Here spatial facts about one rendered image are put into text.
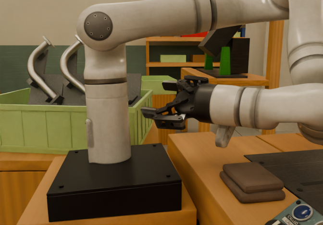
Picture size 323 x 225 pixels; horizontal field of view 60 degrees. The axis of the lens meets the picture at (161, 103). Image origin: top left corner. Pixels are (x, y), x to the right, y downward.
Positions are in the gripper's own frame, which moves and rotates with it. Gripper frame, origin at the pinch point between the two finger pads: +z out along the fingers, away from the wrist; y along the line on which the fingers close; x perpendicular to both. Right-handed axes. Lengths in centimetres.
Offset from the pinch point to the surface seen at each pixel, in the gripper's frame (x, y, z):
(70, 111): 13.2, -4.3, 40.8
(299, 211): 1.0, 16.9, -30.6
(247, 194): 7.8, 12.3, -22.3
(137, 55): 256, -455, 411
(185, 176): 17.9, 5.4, -5.4
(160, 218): 12.7, 18.7, -7.7
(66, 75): 12, -23, 62
